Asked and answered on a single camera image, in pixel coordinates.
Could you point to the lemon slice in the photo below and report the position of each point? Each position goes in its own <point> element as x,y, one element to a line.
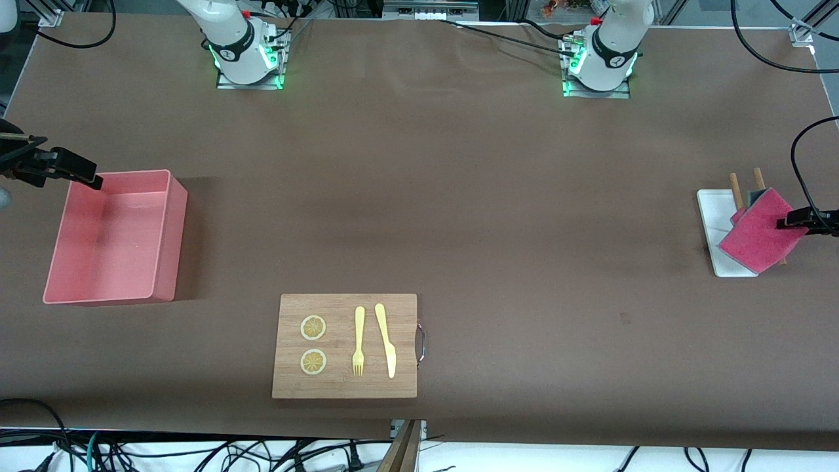
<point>313,328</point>
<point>313,362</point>

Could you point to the yellow plastic knife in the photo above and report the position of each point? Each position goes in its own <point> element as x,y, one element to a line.
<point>382,321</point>

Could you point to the brown wooden beam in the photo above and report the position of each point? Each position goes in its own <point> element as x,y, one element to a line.
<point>401,452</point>

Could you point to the small metal clamp bracket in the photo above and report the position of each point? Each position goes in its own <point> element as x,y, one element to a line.
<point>423,427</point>

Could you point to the grey power strip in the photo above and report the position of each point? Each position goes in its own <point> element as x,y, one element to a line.
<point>429,10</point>

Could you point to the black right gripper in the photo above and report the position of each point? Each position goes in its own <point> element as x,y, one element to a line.
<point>14,159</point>

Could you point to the yellow plastic fork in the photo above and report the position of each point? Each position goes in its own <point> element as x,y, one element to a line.
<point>359,321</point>

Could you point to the pink microfibre cloth grey edge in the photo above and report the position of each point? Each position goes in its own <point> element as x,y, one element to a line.
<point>760,236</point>

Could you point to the pink plastic bin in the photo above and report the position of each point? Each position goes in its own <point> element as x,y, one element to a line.
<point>111,236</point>

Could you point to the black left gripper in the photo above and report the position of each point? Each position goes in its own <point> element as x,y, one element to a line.
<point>827,220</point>

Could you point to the aluminium corner bracket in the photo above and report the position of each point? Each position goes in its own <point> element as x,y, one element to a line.
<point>802,33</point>
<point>51,18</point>

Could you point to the white rectangular rack base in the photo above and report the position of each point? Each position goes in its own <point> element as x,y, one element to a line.
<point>711,216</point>

